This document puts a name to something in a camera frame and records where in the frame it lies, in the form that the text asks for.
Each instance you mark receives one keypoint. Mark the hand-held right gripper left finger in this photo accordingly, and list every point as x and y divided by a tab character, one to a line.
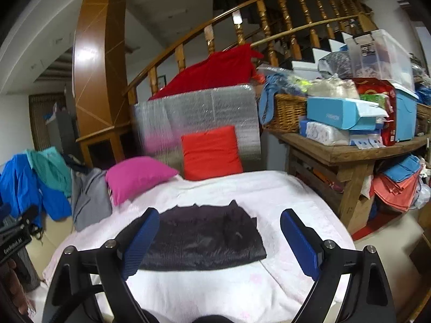
141	239

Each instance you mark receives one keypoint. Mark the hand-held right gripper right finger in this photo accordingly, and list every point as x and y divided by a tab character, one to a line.
299	239

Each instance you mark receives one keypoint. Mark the black jacket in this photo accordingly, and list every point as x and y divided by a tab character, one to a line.
208	239

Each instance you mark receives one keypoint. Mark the person's left hand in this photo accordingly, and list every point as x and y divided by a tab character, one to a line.
15	286

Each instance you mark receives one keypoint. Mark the blue jacket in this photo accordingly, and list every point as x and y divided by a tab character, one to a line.
20	188

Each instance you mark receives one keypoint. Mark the pink pillow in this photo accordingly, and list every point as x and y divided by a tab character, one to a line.
138	176

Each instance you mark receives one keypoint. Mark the grey garment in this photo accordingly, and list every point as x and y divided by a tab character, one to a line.
89	198

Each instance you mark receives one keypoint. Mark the red floor mat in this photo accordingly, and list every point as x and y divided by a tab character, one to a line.
377	223

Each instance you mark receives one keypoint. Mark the teal garment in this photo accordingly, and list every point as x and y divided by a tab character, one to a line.
50	168

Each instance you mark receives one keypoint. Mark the white blanket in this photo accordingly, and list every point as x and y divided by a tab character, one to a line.
215	289

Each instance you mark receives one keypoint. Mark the wooden table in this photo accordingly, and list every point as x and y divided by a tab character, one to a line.
350	153

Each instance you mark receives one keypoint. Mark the stack of coral cloths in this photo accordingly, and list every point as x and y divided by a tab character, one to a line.
394	190

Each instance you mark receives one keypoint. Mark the white patterned tissue pack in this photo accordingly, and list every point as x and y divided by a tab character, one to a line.
325	133

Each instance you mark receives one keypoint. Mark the red pillow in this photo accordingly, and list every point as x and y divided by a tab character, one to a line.
210	153

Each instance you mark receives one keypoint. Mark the folded blue cloths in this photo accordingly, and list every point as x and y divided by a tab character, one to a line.
402	168

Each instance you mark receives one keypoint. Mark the wicker basket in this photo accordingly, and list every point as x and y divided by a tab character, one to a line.
288	112

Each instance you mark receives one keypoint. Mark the white plastic bag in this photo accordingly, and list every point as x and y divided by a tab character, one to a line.
423	193

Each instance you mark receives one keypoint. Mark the teal cardboard box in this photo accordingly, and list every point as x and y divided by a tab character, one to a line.
331	109

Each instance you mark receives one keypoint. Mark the blue cloth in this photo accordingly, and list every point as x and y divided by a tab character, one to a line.
267	104

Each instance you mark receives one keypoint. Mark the silver bubble-wrapped panel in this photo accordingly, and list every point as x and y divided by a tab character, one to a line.
202	107

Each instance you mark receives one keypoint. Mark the clear plastic bag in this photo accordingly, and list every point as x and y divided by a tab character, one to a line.
293	82

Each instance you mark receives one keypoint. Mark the red packet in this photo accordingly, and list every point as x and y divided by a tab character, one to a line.
387	107

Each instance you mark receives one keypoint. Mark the light blue plastic bin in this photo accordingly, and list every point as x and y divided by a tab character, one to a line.
405	114

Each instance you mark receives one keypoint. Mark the grey patterned bag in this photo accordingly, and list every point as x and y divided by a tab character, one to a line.
335	64

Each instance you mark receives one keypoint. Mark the red cloth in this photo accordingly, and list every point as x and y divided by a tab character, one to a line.
215	70

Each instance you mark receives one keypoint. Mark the wooden pillar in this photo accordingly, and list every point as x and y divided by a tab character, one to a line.
97	57

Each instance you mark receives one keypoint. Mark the clear plastic storage box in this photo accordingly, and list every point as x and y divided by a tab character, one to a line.
380	57

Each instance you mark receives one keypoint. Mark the wooden stair railing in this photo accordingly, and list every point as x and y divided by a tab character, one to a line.
262	10

